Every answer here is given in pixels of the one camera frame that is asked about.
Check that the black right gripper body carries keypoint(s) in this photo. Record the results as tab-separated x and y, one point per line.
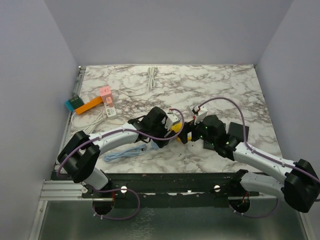
200	132

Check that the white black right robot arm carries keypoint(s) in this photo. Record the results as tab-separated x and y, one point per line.
295	182

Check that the black block under box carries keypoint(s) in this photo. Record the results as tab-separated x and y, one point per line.
208	145

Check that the light blue power strip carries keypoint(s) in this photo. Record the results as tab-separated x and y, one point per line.
154	146

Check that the white tiger cube socket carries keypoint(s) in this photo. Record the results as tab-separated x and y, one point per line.
172	119

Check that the yellow cube socket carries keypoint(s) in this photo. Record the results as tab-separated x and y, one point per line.
177	127

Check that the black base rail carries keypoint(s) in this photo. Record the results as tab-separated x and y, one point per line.
182	190

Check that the teal blue plug block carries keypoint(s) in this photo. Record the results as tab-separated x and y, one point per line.
74	103

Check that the white green usb charger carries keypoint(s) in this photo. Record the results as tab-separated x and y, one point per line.
110	111

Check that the black flat block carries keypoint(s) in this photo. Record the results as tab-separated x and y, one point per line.
237	132

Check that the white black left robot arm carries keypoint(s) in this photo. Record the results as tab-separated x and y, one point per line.
80	154

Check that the orange power strip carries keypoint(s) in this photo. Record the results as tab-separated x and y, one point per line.
93	103

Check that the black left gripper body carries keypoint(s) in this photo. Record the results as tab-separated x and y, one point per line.
159	132

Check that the yellow handled screwdriver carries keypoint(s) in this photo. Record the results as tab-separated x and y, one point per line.
190	138

